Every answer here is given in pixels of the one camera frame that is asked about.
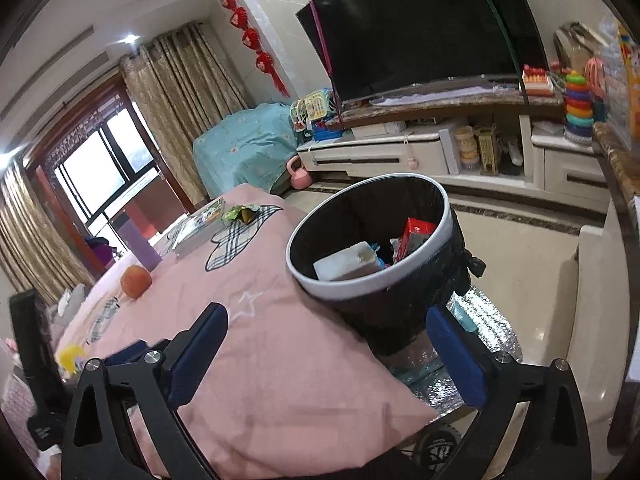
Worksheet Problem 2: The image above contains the green snack packet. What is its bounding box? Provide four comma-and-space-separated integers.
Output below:
222, 204, 261, 225

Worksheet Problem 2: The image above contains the orange fruit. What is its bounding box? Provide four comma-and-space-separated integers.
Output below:
121, 265, 152, 300

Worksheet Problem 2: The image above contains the wooden tower toy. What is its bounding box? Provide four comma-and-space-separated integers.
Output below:
474, 127, 501, 176

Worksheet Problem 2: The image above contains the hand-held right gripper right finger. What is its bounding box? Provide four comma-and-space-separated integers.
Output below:
425, 305, 593, 480

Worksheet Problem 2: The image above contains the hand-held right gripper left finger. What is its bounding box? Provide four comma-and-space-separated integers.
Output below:
60, 302, 229, 480

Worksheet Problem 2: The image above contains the beige bag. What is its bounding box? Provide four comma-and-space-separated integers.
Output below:
553, 21, 608, 73

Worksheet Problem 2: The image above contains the beige patterned curtain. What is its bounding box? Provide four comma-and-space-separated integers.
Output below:
0, 157, 96, 306
120, 21, 251, 211

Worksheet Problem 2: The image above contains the marble top side cabinet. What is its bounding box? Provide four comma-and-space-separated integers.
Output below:
577, 122, 640, 456

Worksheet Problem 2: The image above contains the purple fabric item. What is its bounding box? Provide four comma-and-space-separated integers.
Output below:
85, 235, 118, 266

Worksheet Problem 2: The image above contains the silver foil mat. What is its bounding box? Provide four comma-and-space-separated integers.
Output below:
390, 292, 523, 413

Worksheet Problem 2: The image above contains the brown framed balcony door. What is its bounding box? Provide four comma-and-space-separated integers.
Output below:
27, 72, 196, 271

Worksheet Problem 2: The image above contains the red lantern string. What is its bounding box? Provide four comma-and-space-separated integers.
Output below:
221, 0, 290, 98

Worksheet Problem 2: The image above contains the pink plastic toy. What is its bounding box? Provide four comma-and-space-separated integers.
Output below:
586, 57, 608, 121

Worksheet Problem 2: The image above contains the rainbow stacking ring toy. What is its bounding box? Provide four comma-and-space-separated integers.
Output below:
564, 70, 607, 143

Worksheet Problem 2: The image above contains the stack of round containers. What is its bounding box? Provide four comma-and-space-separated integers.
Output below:
452, 125, 476, 171

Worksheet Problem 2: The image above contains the black flat television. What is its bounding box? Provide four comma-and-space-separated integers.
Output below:
295, 0, 551, 106

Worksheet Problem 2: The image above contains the white television cabinet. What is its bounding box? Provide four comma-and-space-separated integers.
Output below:
296, 90, 613, 213

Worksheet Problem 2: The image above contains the black white-rimmed trash bin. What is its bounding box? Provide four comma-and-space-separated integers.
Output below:
285, 172, 487, 356

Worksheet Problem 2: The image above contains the red printed box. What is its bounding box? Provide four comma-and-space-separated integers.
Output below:
397, 217, 437, 263

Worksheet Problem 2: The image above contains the purple water bottle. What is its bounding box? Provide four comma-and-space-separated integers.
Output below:
117, 221, 163, 271

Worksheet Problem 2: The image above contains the pink kettlebell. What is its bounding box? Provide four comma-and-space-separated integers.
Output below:
286, 155, 315, 191

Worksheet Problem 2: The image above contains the white red milk carton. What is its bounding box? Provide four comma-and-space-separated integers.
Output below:
314, 241, 377, 282

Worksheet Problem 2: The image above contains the teal cloth cover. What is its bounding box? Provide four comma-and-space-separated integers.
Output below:
192, 102, 301, 198

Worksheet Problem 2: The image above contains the yellow plastic toy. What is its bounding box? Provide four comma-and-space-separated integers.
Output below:
56, 344, 84, 375

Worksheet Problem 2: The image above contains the red toy telephone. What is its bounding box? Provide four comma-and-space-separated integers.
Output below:
521, 64, 563, 96

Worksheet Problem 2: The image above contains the yellow green activity toy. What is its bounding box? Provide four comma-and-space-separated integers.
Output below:
290, 88, 346, 143

